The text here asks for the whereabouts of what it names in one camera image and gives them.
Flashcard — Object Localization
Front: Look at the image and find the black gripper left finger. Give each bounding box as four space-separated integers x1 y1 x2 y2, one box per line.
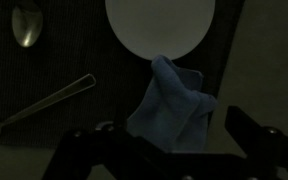
42 121 172 180

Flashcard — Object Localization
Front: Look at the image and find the blue towel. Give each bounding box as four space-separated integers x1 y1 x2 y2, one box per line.
126 54 219 154

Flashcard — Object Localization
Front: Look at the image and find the white round plate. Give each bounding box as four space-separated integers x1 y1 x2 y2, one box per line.
104 0 216 62

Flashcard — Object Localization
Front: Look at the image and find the dark grey placemat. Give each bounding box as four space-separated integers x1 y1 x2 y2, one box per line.
0 0 247 149

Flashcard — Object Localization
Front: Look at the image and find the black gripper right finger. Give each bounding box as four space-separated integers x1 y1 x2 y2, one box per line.
224 105 288 180

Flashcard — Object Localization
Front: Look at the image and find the metal fork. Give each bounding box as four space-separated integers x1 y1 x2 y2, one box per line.
0 73 97 145

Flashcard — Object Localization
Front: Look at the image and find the metal spoon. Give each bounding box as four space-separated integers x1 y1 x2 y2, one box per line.
11 1 44 48

